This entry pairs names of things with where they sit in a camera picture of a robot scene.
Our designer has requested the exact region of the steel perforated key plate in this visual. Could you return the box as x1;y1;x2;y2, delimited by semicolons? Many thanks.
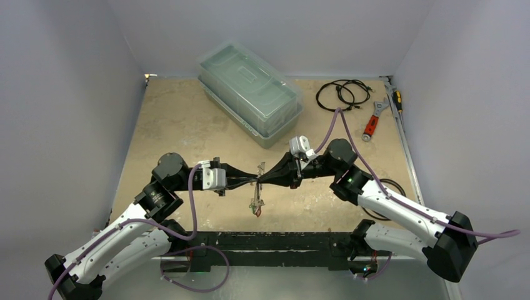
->
249;162;266;214

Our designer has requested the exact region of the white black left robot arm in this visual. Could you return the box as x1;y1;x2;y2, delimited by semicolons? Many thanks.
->
44;152;258;299

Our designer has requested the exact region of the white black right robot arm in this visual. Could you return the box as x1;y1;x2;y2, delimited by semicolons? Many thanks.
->
258;136;478;283

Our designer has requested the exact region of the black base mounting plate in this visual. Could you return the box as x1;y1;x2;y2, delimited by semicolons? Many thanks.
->
163;231;386;276

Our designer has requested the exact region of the clear green plastic storage box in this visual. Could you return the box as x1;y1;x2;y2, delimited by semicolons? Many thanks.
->
197;42;303;149

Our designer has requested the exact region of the black yellow screwdriver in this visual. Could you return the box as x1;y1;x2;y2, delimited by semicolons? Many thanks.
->
392;91;403;114

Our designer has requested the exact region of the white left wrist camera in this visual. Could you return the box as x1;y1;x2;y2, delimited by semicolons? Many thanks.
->
197;160;228;193

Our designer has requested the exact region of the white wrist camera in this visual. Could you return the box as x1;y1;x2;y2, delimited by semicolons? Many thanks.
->
289;136;318;164
197;160;228;193

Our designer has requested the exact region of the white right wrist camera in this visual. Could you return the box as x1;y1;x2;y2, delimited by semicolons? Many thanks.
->
289;136;318;164

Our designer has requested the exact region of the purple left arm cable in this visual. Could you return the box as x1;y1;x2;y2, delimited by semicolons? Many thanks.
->
46;163;204;300

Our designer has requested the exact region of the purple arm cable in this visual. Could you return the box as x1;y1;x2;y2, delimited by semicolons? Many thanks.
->
312;107;521;245
46;163;204;300

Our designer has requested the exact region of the black coiled cable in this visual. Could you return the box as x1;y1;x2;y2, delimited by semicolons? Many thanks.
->
315;79;376;113

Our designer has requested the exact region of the red handled adjustable wrench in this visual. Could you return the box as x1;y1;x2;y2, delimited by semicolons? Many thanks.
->
362;97;389;142

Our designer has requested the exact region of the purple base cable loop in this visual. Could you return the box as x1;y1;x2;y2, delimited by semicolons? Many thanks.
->
159;245;231;294

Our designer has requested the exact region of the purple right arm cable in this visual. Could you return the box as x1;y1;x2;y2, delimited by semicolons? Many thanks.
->
312;107;521;245

